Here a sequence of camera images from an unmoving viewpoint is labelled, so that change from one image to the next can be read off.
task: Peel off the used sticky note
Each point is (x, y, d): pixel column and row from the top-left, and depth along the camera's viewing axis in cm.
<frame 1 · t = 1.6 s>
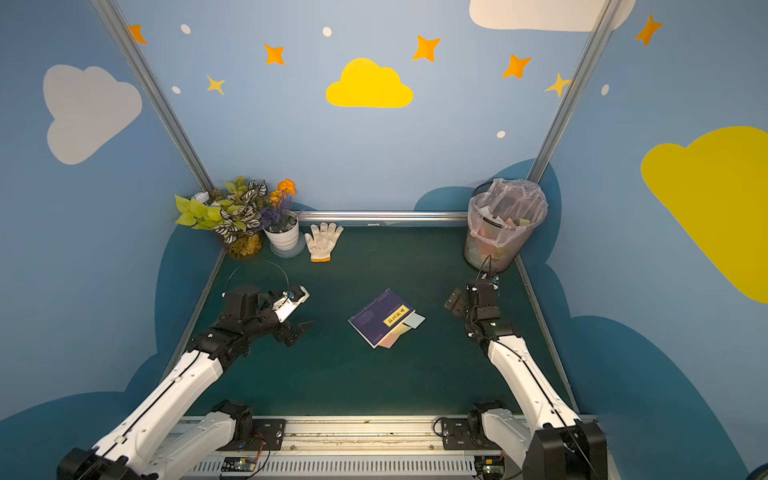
left hand: (299, 304, 81), fingers open
right hand: (469, 297, 86), fingers open
dark blue book: (381, 317, 98), on the table
light blue sticky note: (414, 320, 95), point 3 cm above the table
pink sticky note: (390, 340, 92), on the table
white work glove: (322, 242, 118), on the table
white pot with flowers: (280, 221, 99), point 19 cm above the table
green leafy plant pot: (233, 211, 93), point 26 cm above the table

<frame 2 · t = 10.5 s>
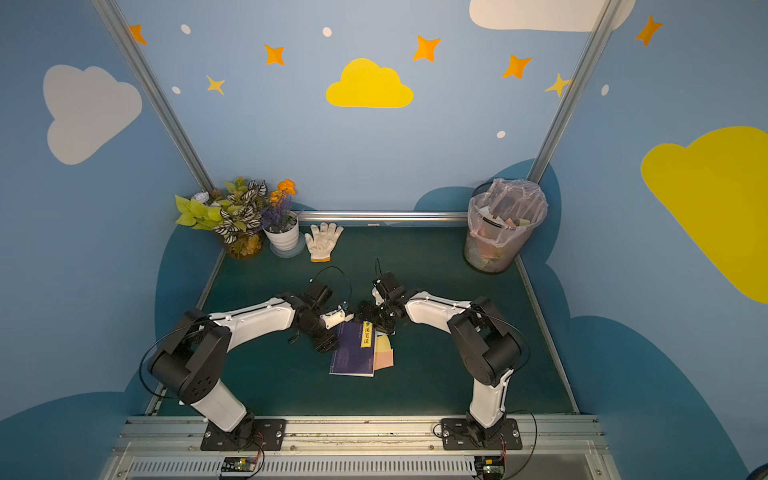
left hand: (330, 332, 92), fingers open
right hand: (362, 320, 91), fingers open
dark blue book: (355, 355, 89), on the table
pink sticky note: (383, 359, 86), point 3 cm above the table
yellow sticky note: (382, 343, 90), point 3 cm above the table
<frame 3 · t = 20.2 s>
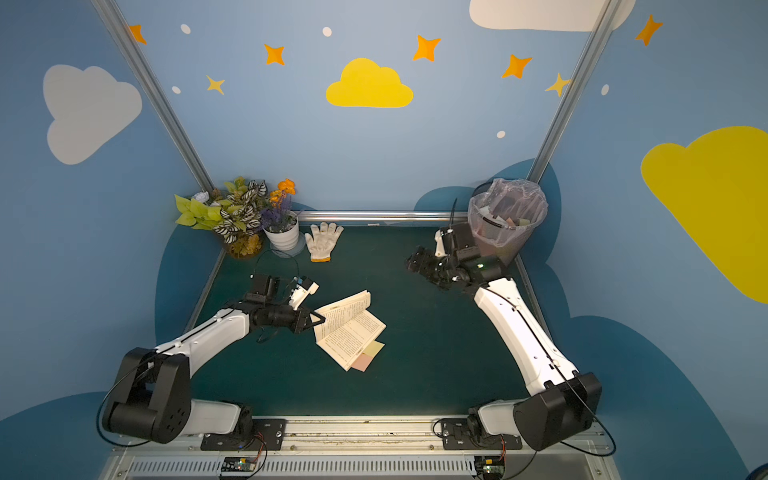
left hand: (322, 316, 86), fingers closed
right hand: (415, 266, 78), fingers open
dark blue book: (347, 326, 95), on the table
pink sticky note: (362, 362, 88), on the table
yellow sticky note: (373, 349, 90), on the table
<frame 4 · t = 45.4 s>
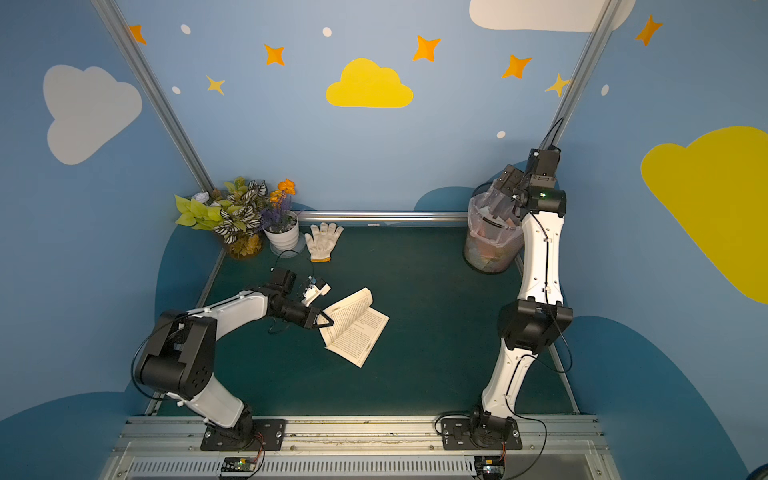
left hand: (330, 320, 89), fingers closed
right hand: (520, 179, 81), fingers open
